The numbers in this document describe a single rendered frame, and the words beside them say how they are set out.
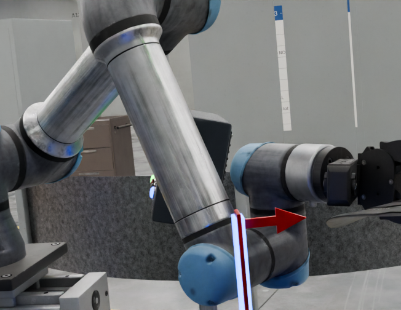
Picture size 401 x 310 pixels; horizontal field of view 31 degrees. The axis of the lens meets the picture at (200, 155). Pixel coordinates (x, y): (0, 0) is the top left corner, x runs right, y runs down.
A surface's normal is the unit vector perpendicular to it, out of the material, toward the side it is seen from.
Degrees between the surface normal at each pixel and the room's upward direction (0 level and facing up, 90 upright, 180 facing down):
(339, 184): 85
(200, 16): 131
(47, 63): 90
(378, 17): 90
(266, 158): 57
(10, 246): 72
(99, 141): 90
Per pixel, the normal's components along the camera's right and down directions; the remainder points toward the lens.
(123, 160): 0.93, -0.04
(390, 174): -0.76, 0.04
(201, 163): 0.51, -0.35
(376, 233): 0.16, 0.11
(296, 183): -0.72, 0.35
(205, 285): -0.62, 0.15
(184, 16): 0.65, 0.66
